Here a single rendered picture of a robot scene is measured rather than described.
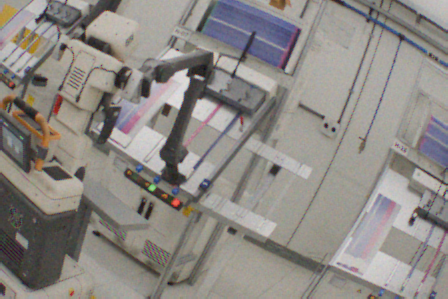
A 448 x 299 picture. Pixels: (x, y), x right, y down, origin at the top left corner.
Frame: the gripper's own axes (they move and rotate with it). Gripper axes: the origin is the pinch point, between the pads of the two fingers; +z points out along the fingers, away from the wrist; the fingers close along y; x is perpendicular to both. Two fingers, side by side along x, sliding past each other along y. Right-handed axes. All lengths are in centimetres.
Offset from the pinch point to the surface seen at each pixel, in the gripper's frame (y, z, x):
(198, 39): 44, -3, -81
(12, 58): 161, 4, -12
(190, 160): 3.8, 3.9, -18.2
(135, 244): 23, 65, 19
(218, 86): 15, -2, -59
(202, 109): 16.4, 4.0, -46.4
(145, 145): 27.3, 3.9, -12.7
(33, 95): 143, 36, -13
